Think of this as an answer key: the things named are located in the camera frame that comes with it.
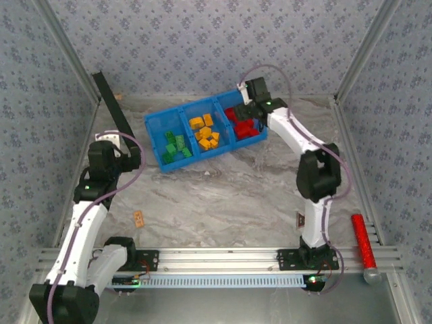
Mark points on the red lego brick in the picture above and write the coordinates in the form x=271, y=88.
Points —
x=251, y=123
x=230, y=113
x=255, y=132
x=243, y=135
x=241, y=128

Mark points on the small yellow lego brick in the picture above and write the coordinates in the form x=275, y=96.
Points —
x=214, y=144

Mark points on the small green lego brick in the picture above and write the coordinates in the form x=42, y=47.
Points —
x=169, y=135
x=171, y=148

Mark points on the blue three-compartment plastic bin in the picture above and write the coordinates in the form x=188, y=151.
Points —
x=158, y=128

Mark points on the orange lego brick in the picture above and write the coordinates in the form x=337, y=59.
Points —
x=195, y=122

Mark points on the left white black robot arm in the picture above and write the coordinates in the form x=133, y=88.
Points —
x=81, y=236

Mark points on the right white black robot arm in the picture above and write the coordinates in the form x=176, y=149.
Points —
x=315, y=222

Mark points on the long black bar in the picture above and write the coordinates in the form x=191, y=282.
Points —
x=114, y=108

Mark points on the tan printed lego tile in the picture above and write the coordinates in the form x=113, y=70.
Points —
x=138, y=218

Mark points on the small wooden piece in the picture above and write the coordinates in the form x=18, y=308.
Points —
x=118, y=96

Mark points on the red triangular sign tile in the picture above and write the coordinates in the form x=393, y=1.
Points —
x=299, y=221

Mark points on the red glitter tube silver cap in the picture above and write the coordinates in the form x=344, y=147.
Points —
x=364, y=246

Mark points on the grey metal sheet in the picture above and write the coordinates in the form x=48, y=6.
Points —
x=216, y=307

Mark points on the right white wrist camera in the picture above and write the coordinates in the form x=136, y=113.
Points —
x=244, y=94

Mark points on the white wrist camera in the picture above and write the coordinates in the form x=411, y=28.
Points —
x=244, y=94
x=107, y=138

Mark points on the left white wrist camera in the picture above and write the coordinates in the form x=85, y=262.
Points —
x=107, y=138

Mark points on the aluminium side rail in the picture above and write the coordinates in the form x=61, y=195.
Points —
x=94, y=118
x=343, y=118

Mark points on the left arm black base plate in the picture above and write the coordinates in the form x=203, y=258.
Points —
x=152, y=260

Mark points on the aluminium corner post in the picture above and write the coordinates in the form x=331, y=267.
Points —
x=366, y=50
x=70, y=50

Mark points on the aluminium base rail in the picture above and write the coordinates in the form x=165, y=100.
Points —
x=216, y=258

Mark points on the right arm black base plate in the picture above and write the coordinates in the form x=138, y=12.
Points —
x=287, y=258

